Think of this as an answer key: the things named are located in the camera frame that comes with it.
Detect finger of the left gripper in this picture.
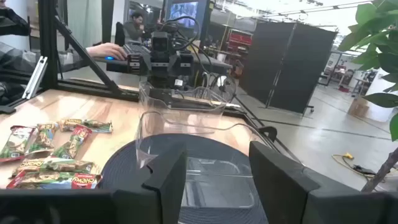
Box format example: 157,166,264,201
177,52,195,77
124,51,146,75

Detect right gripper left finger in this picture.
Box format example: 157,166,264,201
112,143,188,224

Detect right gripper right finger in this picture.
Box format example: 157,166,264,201
248,141,386,224

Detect red chewy granola bar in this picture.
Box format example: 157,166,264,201
0,125,35,163
52,124,93,160
6,170,103,190

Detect black keyboard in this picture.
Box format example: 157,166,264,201
122,43,152,56

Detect dark grey desk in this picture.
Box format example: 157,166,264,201
93,52,234,77

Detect person's hand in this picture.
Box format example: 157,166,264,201
86,42,127,61

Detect black office chair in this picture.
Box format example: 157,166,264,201
114,21,126,47

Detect person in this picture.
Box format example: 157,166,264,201
122,11,146,44
0,6,91,103

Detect dark round woven placemat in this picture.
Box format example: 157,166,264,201
101,133,270,224

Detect clear plastic bin with label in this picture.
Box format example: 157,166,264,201
135,110,274,212

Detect red tool cabinet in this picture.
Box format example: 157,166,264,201
228,29,253,53

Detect black room partition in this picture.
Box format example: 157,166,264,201
239,21,339,114

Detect cardboard box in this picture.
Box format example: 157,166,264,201
347,97,370,118

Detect green leafy small tree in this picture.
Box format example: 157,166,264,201
337,0,398,193

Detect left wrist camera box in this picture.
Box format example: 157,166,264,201
151,30,171,54

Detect thick dark left arm cable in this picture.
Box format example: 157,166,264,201
160,15,201,52

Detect wall display screen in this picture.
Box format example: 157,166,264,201
167,1,200,29

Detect yellow cable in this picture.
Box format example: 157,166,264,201
331,151,379,180

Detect silver aluminium bracket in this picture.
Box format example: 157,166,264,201
21,55,49,100

